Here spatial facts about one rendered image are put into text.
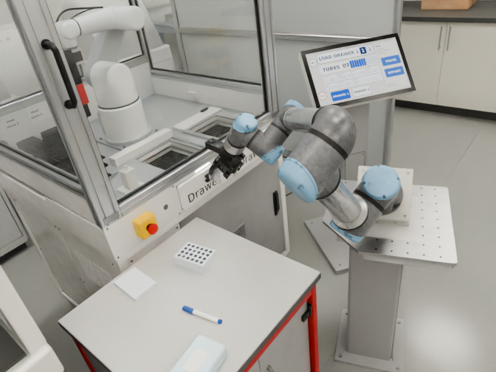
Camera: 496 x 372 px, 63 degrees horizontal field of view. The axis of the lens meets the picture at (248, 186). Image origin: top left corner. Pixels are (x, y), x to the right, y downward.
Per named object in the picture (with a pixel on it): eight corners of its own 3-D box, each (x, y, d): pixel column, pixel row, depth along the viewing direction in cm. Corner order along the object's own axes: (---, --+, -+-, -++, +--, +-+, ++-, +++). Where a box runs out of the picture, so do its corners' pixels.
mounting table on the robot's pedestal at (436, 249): (443, 210, 168) (447, 187, 161) (452, 289, 133) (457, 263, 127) (333, 201, 182) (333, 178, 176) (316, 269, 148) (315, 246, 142)
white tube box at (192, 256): (218, 257, 142) (215, 249, 140) (204, 274, 136) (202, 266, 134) (190, 249, 148) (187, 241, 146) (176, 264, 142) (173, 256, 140)
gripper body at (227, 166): (225, 181, 150) (235, 162, 141) (209, 164, 152) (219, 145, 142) (238, 171, 155) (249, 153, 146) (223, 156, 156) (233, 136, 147)
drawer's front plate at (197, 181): (232, 176, 177) (229, 154, 171) (185, 210, 159) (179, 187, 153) (229, 176, 178) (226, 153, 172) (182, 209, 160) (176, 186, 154)
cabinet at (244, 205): (294, 257, 247) (285, 140, 204) (168, 390, 184) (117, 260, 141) (187, 210, 302) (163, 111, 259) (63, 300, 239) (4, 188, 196)
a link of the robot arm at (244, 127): (252, 133, 130) (232, 117, 130) (241, 153, 138) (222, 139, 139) (264, 122, 135) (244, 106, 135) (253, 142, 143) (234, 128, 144)
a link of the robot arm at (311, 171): (388, 215, 134) (339, 142, 90) (361, 250, 134) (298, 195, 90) (359, 196, 141) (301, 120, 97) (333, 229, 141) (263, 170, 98)
